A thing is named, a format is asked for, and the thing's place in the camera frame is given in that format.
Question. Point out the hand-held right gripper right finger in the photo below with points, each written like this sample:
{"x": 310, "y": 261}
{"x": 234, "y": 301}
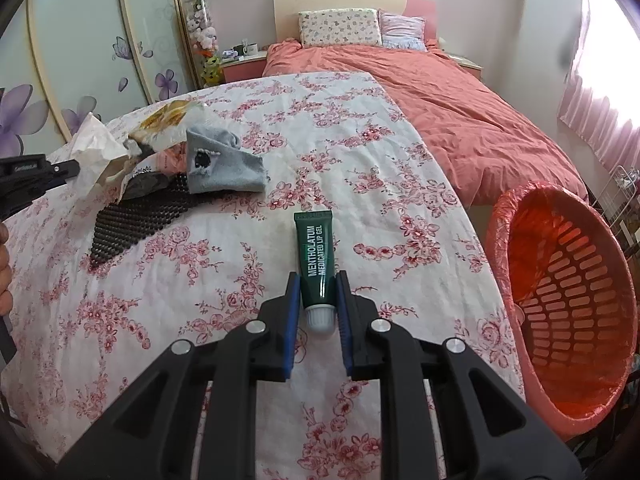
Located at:
{"x": 345, "y": 321}

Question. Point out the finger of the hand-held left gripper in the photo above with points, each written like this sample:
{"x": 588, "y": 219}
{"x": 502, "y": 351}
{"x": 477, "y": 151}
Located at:
{"x": 64, "y": 170}

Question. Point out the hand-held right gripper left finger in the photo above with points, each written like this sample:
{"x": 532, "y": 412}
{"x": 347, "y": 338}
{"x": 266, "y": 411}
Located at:
{"x": 291, "y": 321}

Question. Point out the white paper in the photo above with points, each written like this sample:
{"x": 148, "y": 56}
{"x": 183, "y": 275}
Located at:
{"x": 95, "y": 145}

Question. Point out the green ointment tube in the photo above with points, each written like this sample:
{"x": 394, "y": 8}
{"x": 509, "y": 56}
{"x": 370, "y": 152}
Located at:
{"x": 315, "y": 260}

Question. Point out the orange plastic basket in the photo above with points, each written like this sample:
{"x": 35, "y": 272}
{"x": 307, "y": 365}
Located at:
{"x": 565, "y": 310}

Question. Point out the person's left hand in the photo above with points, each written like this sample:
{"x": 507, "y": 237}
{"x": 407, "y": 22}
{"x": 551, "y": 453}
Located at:
{"x": 5, "y": 270}

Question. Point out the black mesh mat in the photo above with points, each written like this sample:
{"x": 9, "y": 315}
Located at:
{"x": 130, "y": 225}

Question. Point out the pink floral tablecloth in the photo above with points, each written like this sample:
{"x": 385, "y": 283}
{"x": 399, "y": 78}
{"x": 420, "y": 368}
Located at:
{"x": 200, "y": 310}

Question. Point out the pink plastic piece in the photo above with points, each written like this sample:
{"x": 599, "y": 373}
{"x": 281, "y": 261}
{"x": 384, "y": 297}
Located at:
{"x": 171, "y": 160}

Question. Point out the snack wrapper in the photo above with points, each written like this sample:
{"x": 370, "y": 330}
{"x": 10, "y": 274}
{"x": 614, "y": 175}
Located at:
{"x": 165, "y": 119}

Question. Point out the wardrobe with purple flowers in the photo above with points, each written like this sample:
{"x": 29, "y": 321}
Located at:
{"x": 90, "y": 35}

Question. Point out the grey sock with hole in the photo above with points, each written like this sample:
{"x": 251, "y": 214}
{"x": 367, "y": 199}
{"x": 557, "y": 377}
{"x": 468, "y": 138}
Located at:
{"x": 227, "y": 170}

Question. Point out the clear tube of plush toys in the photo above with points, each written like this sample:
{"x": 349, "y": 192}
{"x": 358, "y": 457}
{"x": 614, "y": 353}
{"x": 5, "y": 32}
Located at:
{"x": 202, "y": 35}

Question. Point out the pink nightstand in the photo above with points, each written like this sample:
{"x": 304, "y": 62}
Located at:
{"x": 465, "y": 60}
{"x": 242, "y": 69}

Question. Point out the orange duvet bed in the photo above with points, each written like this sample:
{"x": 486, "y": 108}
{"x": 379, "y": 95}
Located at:
{"x": 450, "y": 120}

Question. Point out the floral pillow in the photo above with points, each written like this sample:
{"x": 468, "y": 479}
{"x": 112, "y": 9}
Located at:
{"x": 340, "y": 27}

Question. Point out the pink striped pillow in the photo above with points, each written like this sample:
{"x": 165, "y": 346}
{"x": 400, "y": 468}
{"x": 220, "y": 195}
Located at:
{"x": 402, "y": 30}

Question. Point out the pink curtain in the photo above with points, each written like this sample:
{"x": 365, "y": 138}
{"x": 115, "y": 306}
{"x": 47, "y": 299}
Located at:
{"x": 605, "y": 85}

